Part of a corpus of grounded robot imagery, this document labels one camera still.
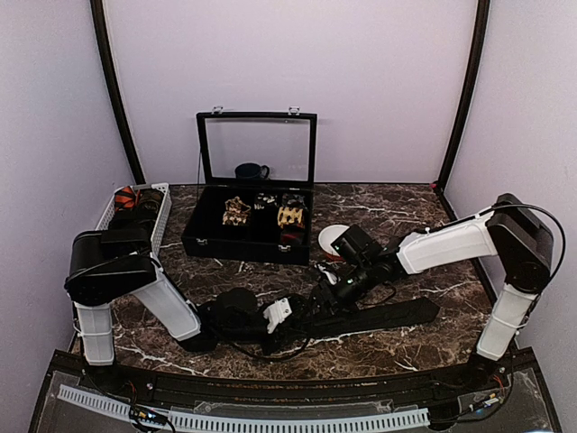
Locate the tan patterned rolled tie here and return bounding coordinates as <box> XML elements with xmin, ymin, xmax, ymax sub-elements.
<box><xmin>277</xmin><ymin>193</ymin><xmax>307</xmax><ymax>228</ymax></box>

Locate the red black rolled tie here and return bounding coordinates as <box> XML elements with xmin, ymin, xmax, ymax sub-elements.
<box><xmin>280</xmin><ymin>226</ymin><xmax>306</xmax><ymax>245</ymax></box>

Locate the black necktie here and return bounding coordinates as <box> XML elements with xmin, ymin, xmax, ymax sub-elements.
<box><xmin>310</xmin><ymin>297</ymin><xmax>440</xmax><ymax>338</ymax></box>

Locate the white plastic basket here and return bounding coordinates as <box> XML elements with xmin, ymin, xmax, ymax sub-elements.
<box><xmin>96</xmin><ymin>183</ymin><xmax>172</xmax><ymax>255</ymax></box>

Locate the brown rolled tie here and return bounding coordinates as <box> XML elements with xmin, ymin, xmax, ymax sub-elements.
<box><xmin>137</xmin><ymin>189</ymin><xmax>164</xmax><ymax>212</ymax></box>

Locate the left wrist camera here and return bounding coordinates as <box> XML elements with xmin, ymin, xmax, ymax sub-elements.
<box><xmin>212</xmin><ymin>288</ymin><xmax>258</xmax><ymax>328</ymax></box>

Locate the white and orange bowl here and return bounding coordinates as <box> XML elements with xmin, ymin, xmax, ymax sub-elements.
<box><xmin>317</xmin><ymin>224</ymin><xmax>349</xmax><ymax>262</ymax></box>

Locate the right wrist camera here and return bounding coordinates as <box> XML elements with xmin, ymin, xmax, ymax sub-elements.
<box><xmin>331</xmin><ymin>225</ymin><xmax>383</xmax><ymax>267</ymax></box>

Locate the dark blue mug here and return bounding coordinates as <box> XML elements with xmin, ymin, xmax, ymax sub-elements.
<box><xmin>234</xmin><ymin>162</ymin><xmax>270</xmax><ymax>180</ymax></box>

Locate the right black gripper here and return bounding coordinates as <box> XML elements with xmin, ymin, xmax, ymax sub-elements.
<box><xmin>302</xmin><ymin>261</ymin><xmax>377</xmax><ymax>326</ymax></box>

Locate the black tie storage box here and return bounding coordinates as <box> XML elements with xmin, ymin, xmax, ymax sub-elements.
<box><xmin>181</xmin><ymin>108</ymin><xmax>317</xmax><ymax>265</ymax></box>

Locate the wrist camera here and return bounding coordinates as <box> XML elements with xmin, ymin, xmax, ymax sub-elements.
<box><xmin>331</xmin><ymin>225</ymin><xmax>383</xmax><ymax>267</ymax></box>
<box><xmin>212</xmin><ymin>288</ymin><xmax>258</xmax><ymax>328</ymax></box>

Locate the leopard print rolled tie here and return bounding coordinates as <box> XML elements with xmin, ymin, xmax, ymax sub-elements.
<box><xmin>222</xmin><ymin>196</ymin><xmax>252</xmax><ymax>226</ymax></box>

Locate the orange striped rolled tie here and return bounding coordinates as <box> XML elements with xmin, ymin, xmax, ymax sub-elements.
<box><xmin>114</xmin><ymin>186</ymin><xmax>141</xmax><ymax>212</ymax></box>

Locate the white cable duct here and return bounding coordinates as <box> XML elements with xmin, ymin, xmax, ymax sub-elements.
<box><xmin>57</xmin><ymin>385</ymin><xmax>430</xmax><ymax>432</ymax></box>

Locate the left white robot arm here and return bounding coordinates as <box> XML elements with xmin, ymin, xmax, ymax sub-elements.
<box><xmin>64</xmin><ymin>228</ymin><xmax>311</xmax><ymax>393</ymax></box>

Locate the black white rolled tie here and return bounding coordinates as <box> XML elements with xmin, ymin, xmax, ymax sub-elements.
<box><xmin>253</xmin><ymin>192</ymin><xmax>279</xmax><ymax>211</ymax></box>

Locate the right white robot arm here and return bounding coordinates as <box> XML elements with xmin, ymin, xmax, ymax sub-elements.
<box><xmin>313</xmin><ymin>193</ymin><xmax>562</xmax><ymax>392</ymax></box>

